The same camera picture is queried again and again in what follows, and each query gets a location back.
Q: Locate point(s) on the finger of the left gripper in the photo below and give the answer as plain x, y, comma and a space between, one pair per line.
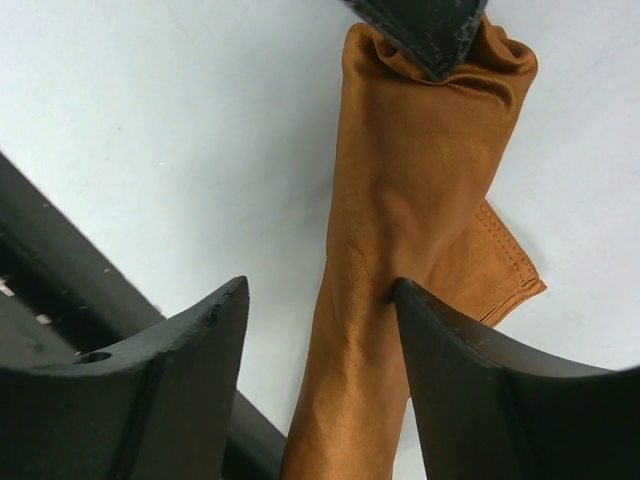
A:
435, 34

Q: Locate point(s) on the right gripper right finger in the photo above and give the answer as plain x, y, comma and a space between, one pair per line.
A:
490, 407

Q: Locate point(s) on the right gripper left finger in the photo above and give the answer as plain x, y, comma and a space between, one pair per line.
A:
156, 405

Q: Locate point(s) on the orange satin napkin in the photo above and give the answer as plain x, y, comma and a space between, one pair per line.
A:
414, 163

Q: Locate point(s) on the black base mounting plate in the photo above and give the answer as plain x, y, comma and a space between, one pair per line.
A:
62, 299

